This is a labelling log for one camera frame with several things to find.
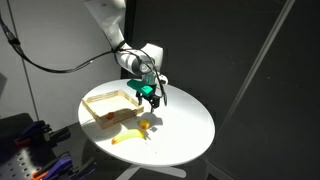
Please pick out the thin grey frame bar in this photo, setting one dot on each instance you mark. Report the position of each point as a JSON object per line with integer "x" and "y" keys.
{"x": 265, "y": 50}

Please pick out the wooden slatted tray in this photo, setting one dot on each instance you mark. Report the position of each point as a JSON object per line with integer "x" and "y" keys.
{"x": 100, "y": 117}

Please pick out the white table base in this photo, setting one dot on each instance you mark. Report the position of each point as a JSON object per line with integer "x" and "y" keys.
{"x": 160, "y": 170}

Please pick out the yellow banana plush toy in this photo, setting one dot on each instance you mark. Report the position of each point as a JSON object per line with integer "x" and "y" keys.
{"x": 128, "y": 135}

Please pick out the perforated metal mounting board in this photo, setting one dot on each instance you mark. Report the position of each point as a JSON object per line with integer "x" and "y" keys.
{"x": 20, "y": 166}

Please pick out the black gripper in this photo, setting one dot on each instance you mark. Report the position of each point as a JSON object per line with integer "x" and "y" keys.
{"x": 154, "y": 96}

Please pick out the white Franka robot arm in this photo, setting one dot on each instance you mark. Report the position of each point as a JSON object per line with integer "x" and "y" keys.
{"x": 110, "y": 23}

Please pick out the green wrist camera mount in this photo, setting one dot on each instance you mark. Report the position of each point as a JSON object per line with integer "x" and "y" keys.
{"x": 141, "y": 87}

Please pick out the purple spring clamp orange tips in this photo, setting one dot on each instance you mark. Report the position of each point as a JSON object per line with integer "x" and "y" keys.
{"x": 33, "y": 129}
{"x": 58, "y": 165}

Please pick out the yellow lemon plush toy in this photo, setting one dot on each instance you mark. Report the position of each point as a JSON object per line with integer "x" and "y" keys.
{"x": 144, "y": 124}

